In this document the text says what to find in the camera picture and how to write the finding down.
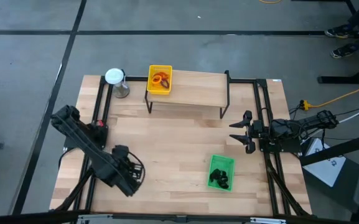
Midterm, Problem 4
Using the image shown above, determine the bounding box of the white mushroom lamp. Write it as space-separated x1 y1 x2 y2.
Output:
105 67 131 99

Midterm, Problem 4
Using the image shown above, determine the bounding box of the person's shoe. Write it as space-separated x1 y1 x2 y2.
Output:
330 43 358 59
324 25 355 40

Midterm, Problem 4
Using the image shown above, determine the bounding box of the black desk beam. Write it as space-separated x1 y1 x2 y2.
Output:
299 130 359 166

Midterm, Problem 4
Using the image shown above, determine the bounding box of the wooden desk shelf riser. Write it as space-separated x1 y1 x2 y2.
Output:
144 70 231 119

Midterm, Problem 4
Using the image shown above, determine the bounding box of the black front beam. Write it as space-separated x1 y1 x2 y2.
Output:
0 210 359 224

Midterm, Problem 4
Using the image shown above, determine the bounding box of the black aluminium table frame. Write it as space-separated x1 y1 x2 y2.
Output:
50 74 312 218

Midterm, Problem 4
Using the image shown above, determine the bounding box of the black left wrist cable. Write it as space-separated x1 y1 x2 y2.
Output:
132 151 146 185

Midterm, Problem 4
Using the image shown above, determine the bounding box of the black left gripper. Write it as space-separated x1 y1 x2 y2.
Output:
104 157 137 197

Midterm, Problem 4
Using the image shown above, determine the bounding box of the yellow plastic basket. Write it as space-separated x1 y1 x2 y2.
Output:
146 64 173 95

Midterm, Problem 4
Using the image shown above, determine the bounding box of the black desk leg frame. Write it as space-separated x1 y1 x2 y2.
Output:
317 0 359 85

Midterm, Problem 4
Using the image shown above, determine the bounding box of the green plastic basket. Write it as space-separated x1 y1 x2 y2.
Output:
207 154 236 192

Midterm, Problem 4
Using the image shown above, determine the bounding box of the yellow extension cable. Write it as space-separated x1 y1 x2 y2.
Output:
300 79 359 111

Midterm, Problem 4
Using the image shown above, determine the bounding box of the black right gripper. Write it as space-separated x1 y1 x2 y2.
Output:
228 110 264 155

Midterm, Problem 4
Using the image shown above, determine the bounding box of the white box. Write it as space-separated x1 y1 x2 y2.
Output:
302 138 348 188

